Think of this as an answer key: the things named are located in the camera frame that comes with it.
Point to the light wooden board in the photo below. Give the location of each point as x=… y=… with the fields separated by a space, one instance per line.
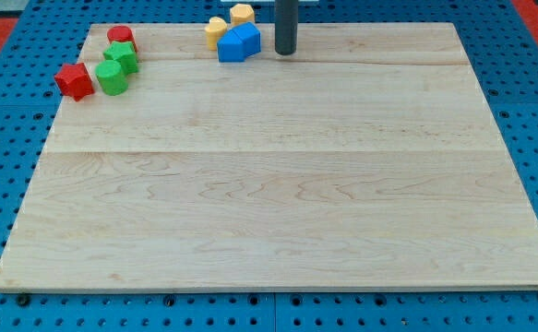
x=367 y=161

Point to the blue pentagon block front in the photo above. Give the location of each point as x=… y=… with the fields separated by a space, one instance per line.
x=230 y=48

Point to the blue block rear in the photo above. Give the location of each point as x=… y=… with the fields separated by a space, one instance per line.
x=250 y=37

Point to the yellow hexagon block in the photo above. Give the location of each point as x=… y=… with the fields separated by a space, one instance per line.
x=241 y=14

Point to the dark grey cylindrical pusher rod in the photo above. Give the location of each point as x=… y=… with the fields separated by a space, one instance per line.
x=285 y=26

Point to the green cylinder block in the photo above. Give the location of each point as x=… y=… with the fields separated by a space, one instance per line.
x=111 y=77

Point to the red cylinder block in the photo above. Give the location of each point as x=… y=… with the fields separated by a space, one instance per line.
x=121 y=33

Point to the red star block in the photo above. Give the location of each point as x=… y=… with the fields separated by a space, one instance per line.
x=74 y=81

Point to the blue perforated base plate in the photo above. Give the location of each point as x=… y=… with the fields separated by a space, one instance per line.
x=50 y=33

